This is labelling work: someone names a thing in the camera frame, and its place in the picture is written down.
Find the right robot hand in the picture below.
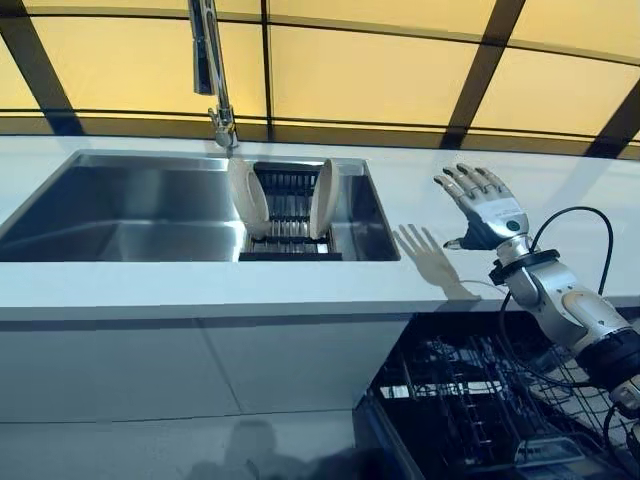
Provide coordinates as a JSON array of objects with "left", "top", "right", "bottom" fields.
[{"left": 432, "top": 163, "right": 533, "bottom": 251}]

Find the cream ceramic plate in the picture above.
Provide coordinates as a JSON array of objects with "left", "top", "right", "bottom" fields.
[
  {"left": 308, "top": 158, "right": 341, "bottom": 241},
  {"left": 227, "top": 157, "right": 272, "bottom": 236}
]

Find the black tined dishwasher plate rack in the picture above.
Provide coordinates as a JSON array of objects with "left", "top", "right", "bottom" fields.
[{"left": 372, "top": 319, "right": 640, "bottom": 480}]

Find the built-in dishwasher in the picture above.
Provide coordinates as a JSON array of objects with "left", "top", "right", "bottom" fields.
[{"left": 352, "top": 314, "right": 640, "bottom": 480}]

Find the black dish drying rack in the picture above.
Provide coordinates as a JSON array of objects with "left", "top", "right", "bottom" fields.
[{"left": 238, "top": 160, "right": 344, "bottom": 263}]

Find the chrome pull-down kitchen faucet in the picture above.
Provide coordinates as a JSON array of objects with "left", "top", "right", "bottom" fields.
[{"left": 188, "top": 0, "right": 240, "bottom": 151}]

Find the stainless steel kitchen sink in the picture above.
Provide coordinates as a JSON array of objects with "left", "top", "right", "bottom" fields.
[{"left": 0, "top": 148, "right": 403, "bottom": 264}]

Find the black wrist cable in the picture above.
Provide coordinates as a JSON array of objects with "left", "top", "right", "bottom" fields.
[{"left": 497, "top": 206, "right": 640, "bottom": 454}]

